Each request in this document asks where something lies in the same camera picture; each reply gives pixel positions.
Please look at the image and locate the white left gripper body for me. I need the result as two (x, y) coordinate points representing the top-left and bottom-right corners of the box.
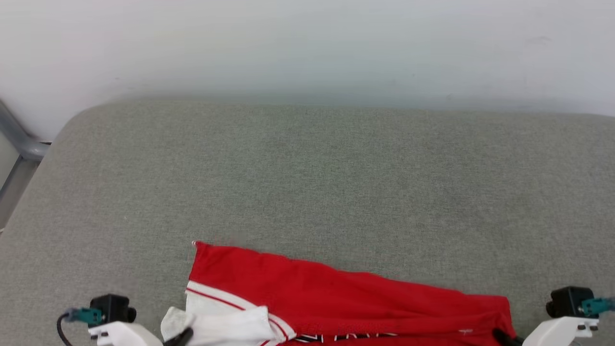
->
(87, 321), (165, 346)

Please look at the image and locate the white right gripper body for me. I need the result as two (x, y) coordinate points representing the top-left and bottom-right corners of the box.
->
(521, 316), (601, 346)

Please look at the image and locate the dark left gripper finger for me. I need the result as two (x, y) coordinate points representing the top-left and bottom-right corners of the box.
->
(163, 327), (194, 346)

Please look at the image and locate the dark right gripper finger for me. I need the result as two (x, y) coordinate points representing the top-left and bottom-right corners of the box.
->
(492, 328), (525, 346)

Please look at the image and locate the red white sports jersey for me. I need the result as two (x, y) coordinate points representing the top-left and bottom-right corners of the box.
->
(160, 240), (517, 346)

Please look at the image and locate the grey fabric sofa cushion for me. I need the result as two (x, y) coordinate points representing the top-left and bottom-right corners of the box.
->
(0, 98), (615, 346)

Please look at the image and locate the teal left camera connector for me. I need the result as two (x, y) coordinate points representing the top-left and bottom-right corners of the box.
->
(66, 307), (104, 324)

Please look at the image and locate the teal camera connector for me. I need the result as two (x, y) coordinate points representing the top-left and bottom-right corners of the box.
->
(66, 307), (104, 324)
(578, 297), (615, 316)

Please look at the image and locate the teal right camera connector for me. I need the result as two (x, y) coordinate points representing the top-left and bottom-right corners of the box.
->
(578, 297), (615, 316)

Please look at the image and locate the grey metal frame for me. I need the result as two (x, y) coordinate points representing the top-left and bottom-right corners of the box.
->
(0, 98), (52, 232)

